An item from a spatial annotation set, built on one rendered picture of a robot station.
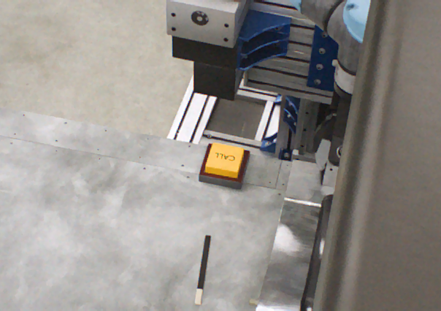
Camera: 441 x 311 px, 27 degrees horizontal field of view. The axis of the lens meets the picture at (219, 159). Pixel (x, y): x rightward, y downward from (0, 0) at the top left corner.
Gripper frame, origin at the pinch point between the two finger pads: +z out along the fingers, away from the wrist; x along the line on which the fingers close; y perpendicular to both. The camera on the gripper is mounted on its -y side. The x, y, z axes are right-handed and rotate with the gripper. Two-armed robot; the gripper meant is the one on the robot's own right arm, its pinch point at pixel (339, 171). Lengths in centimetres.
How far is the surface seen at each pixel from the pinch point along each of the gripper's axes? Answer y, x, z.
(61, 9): 125, 103, 90
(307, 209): -8.1, 4.2, 1.7
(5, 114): 7, 65, 10
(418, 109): -92, 0, -110
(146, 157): 3.5, 35.7, 10.3
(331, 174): -2.1, 1.4, -1.3
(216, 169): 1.1, 21.8, 7.1
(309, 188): -3.7, 4.4, 1.4
